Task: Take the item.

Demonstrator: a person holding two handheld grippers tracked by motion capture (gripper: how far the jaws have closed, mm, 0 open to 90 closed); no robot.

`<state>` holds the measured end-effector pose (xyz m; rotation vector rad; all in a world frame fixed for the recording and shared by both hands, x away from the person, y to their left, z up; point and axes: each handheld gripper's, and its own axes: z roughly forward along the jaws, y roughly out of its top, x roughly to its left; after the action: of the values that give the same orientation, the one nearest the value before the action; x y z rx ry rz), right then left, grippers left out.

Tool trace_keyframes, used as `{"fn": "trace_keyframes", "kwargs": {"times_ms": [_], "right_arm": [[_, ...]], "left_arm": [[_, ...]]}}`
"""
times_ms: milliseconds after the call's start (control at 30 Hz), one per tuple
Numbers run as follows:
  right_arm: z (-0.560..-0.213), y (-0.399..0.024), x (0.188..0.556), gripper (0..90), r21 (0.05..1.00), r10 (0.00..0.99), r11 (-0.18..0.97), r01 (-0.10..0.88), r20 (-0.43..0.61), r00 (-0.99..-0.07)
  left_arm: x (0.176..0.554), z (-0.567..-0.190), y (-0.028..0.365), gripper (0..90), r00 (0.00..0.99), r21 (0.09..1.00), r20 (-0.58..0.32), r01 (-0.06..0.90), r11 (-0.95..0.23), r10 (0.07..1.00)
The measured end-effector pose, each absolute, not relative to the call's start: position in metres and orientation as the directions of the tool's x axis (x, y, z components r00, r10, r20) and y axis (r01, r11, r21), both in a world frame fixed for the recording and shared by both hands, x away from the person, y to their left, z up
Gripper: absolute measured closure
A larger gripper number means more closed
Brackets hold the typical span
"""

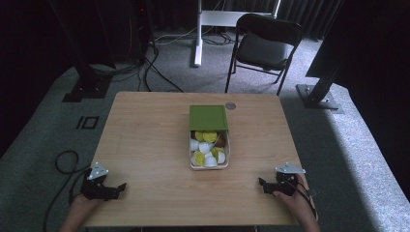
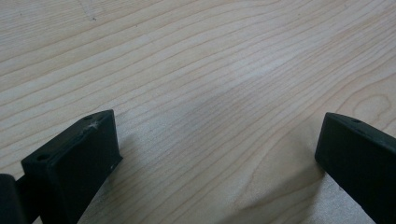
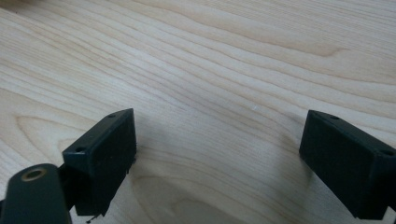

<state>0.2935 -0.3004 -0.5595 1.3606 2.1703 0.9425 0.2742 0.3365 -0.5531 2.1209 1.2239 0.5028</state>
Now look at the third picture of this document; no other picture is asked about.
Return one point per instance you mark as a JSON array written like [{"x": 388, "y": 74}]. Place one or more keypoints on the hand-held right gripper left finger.
[{"x": 99, "y": 158}]

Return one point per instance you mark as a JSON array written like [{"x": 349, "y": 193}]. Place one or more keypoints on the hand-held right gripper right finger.
[{"x": 345, "y": 161}]

